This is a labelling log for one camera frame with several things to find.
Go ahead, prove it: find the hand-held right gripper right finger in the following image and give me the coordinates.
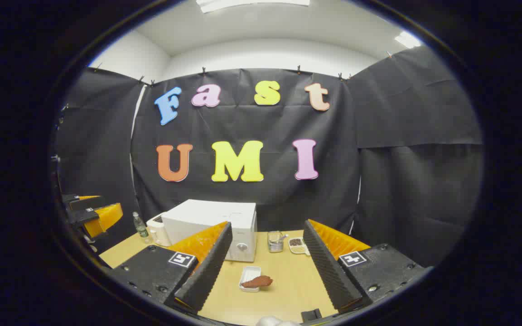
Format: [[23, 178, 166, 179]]
[[303, 219, 427, 315]]

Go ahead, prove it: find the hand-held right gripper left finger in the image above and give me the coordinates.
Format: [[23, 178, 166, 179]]
[[107, 221, 233, 315]]

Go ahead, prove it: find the brown meat piece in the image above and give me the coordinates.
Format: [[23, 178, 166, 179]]
[[241, 275, 274, 289]]

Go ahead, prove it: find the white microwave oven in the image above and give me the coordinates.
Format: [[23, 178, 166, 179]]
[[161, 199, 258, 263]]

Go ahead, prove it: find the clear plastic water bottle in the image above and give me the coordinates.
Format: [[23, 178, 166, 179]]
[[133, 211, 150, 244]]

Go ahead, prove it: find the white divided condiment dish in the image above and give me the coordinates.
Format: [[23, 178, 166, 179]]
[[288, 237, 310, 256]]

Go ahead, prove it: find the white rectangular dish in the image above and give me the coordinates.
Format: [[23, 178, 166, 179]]
[[239, 266, 262, 292]]

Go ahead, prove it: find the white toaster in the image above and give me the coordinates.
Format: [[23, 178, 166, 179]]
[[146, 212, 172, 247]]

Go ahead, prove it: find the metal mesh utensil holder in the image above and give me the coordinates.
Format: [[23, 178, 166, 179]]
[[268, 231, 285, 253]]

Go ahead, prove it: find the black backdrop cloth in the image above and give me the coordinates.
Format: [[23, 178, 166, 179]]
[[55, 45, 484, 268]]

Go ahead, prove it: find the long ceiling light panel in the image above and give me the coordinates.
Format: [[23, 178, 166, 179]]
[[196, 0, 310, 13]]

